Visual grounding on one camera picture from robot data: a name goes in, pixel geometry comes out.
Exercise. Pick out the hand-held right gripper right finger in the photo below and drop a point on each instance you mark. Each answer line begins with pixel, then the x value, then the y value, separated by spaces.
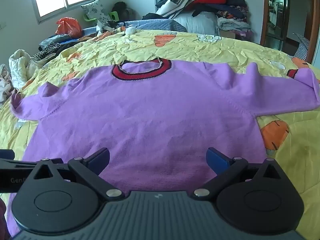
pixel 217 160

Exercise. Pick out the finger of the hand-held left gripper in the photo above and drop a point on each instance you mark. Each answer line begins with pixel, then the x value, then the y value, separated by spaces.
pixel 15 164

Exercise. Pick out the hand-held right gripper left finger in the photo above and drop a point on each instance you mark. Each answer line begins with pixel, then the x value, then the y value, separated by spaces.
pixel 98 161

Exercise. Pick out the purple knit sweater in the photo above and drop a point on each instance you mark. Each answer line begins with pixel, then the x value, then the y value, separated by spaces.
pixel 150 110

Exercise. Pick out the striped dark clothes heap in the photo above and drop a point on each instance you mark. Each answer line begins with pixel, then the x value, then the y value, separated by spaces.
pixel 53 46

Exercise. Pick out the dark red cloth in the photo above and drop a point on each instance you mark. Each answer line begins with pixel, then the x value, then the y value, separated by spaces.
pixel 3 220

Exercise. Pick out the crumpled white cloth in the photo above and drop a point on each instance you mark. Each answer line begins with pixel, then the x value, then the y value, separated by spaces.
pixel 5 85

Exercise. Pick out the white puffy jacket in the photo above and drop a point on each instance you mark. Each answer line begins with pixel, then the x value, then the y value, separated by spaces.
pixel 18 65

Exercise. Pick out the yellow flower print quilt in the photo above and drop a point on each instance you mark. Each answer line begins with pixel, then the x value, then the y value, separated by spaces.
pixel 200 47

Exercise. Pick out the white plush toy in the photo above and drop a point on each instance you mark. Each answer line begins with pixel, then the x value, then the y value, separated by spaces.
pixel 130 30

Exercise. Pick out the black and white cloth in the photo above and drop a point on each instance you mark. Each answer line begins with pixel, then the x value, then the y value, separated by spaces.
pixel 107 25

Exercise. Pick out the white bedding bundle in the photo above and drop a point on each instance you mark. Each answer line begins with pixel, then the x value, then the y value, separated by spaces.
pixel 195 23

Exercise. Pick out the orange plastic bag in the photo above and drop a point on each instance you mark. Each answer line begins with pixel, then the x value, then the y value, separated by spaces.
pixel 68 26

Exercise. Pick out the checkered cloth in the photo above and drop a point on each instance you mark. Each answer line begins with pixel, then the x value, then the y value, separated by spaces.
pixel 302 47

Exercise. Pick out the green plastic chair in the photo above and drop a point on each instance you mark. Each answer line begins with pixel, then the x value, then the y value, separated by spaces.
pixel 113 15

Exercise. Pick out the blue-grey quilted blanket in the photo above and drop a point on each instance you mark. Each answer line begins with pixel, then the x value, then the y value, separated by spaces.
pixel 155 25

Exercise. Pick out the grey patterned pillow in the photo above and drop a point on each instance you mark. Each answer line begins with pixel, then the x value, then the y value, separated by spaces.
pixel 96 10

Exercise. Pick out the dark brown bag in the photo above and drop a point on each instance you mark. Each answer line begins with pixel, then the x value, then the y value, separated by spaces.
pixel 122 8

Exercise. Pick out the wooden door frame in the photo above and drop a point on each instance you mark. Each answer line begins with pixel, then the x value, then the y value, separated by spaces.
pixel 311 30

